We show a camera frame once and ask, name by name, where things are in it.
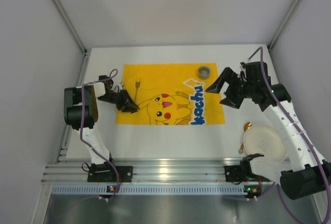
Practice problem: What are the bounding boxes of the copper fork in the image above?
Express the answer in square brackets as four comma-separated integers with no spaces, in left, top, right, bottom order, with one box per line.
[134,79,141,102]

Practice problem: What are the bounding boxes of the small grey cup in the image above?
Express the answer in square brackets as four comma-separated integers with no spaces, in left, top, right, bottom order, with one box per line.
[198,66,211,80]

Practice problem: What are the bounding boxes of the copper spoon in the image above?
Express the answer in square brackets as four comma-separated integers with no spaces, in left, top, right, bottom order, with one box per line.
[238,122,252,154]

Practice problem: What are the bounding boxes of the yellow Pikachu placemat cloth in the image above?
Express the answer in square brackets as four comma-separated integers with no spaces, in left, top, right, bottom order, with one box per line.
[116,63,225,125]

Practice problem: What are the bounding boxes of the white paper plate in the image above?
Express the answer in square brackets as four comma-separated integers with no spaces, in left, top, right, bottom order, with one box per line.
[243,125,287,162]

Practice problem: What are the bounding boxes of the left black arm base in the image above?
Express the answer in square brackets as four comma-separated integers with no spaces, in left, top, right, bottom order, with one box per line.
[81,159,133,183]

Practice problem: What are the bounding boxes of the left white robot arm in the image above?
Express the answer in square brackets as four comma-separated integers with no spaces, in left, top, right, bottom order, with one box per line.
[64,75,139,166]

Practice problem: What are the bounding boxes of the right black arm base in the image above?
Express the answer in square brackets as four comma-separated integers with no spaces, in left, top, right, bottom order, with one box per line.
[224,153,269,185]

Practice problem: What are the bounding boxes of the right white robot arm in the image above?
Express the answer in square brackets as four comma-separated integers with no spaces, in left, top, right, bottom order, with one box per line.
[206,62,330,200]

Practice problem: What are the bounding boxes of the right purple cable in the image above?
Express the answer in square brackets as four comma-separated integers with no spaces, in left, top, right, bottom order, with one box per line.
[247,47,331,224]

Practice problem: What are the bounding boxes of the purple cable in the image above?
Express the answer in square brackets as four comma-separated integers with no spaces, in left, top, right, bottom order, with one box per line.
[80,68,121,201]
[247,47,331,224]

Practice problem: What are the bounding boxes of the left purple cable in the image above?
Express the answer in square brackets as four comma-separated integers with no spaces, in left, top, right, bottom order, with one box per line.
[80,68,121,201]

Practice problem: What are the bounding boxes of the aluminium mounting rail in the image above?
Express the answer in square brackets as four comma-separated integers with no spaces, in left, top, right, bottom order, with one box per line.
[41,150,241,184]

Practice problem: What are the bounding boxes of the perforated grey cable duct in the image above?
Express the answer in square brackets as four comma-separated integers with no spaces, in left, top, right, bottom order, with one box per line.
[52,184,261,196]

